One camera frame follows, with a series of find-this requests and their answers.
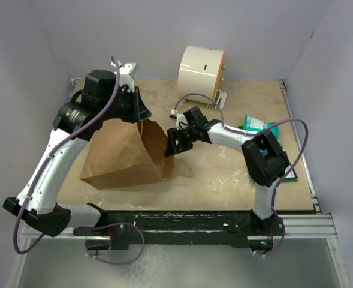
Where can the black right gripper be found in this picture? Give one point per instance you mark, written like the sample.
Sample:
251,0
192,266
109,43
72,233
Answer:
174,148

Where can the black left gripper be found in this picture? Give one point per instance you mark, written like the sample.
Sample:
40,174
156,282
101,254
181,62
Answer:
139,111

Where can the brown paper bag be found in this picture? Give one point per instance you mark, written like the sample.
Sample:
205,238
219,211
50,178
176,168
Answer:
124,155

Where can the teal candy bag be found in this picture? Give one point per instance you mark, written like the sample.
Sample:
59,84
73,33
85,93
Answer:
251,121

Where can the blue snack bag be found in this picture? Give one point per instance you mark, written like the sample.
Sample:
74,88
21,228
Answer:
291,177

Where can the green white snack bag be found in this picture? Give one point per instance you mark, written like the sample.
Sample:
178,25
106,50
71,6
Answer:
275,130

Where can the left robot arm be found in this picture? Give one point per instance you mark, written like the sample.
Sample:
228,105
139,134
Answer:
105,96

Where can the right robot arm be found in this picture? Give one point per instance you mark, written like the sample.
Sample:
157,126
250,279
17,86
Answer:
265,159

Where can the white cylindrical device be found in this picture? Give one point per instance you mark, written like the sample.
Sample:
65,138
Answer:
199,78

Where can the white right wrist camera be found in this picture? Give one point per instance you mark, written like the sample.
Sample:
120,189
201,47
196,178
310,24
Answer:
181,122

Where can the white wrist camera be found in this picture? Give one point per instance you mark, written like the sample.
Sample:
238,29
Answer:
127,72
181,122

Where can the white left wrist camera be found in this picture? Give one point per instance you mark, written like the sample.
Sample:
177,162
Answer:
127,72

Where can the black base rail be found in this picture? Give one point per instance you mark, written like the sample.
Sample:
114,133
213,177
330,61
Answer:
237,229

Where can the aluminium table frame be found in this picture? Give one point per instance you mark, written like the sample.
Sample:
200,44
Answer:
331,237

